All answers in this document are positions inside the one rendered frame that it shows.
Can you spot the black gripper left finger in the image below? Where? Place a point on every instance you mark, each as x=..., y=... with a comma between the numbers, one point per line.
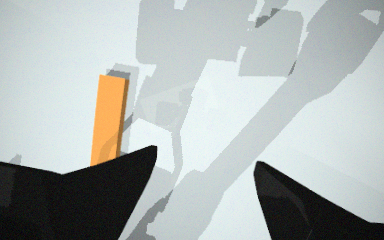
x=93, y=203

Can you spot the orange bar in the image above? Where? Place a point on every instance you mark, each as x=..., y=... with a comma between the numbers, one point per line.
x=109, y=118

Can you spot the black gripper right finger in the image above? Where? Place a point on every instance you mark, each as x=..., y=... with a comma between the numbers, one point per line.
x=294, y=212

